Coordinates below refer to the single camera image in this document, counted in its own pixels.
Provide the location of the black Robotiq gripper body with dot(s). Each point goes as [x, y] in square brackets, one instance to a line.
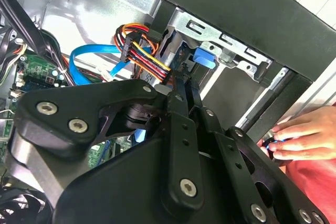
[126, 182]

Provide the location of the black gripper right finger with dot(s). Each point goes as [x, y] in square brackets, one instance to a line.
[236, 155]

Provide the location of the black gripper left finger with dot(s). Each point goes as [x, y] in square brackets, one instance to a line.
[78, 103]

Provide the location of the hard disk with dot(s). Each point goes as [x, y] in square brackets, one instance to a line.
[204, 57]

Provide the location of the person's bare hand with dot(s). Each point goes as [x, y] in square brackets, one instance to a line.
[307, 134]

